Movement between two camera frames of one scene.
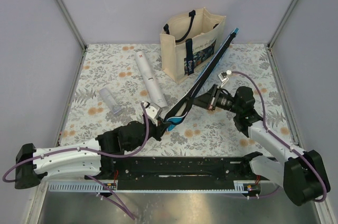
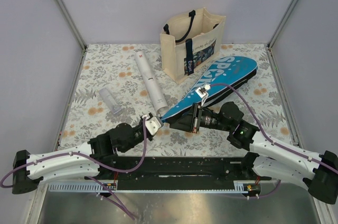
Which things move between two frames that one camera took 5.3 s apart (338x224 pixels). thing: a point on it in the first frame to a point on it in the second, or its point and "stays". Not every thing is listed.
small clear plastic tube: (110, 100) stays
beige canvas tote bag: (189, 40) stays
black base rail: (175, 173) stays
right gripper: (209, 99) to (188, 122)
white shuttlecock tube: (153, 85) stays
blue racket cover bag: (177, 112) to (233, 72)
